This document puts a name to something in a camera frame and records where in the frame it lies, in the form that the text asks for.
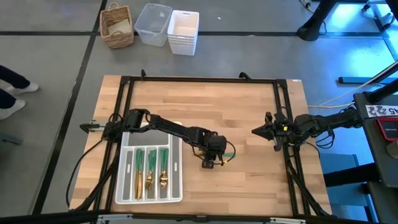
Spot red-edged black tablet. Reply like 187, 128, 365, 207
374, 116, 398, 142

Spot grey round disc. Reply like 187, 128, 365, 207
386, 139, 398, 159

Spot black metal crossbar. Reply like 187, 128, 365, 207
0, 210, 398, 224

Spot silver metal bracket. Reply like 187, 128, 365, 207
269, 217, 307, 224
98, 213, 134, 222

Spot black metal rig frame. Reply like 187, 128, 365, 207
70, 68, 333, 218

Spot beige card sheet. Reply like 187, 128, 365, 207
107, 18, 131, 35

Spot white plastic cutlery tray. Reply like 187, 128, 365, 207
114, 120, 184, 205

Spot black metal beam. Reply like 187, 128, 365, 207
323, 162, 382, 187

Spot black cable bundle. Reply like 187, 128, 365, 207
312, 129, 336, 149

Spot person's leg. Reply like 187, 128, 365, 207
0, 64, 32, 90
0, 88, 17, 109

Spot white plastic storage bin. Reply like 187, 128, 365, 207
167, 9, 200, 57

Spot grey metal foot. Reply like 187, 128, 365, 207
0, 132, 24, 146

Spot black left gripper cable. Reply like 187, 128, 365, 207
191, 140, 237, 165

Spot clear plastic storage bin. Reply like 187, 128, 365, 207
134, 2, 174, 47

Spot black metal bar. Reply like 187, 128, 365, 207
338, 60, 398, 85

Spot black power cable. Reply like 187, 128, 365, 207
65, 138, 105, 208

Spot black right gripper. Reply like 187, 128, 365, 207
251, 112, 298, 152

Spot person's foot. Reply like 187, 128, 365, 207
6, 81, 40, 96
0, 98, 27, 121

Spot woven wicker basket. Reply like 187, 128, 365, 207
99, 2, 135, 50

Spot white cable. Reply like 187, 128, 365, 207
323, 62, 398, 105

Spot black pole base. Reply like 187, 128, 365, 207
297, 0, 338, 42

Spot black side table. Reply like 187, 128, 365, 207
353, 86, 398, 189

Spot white printed label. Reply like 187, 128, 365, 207
365, 105, 398, 118

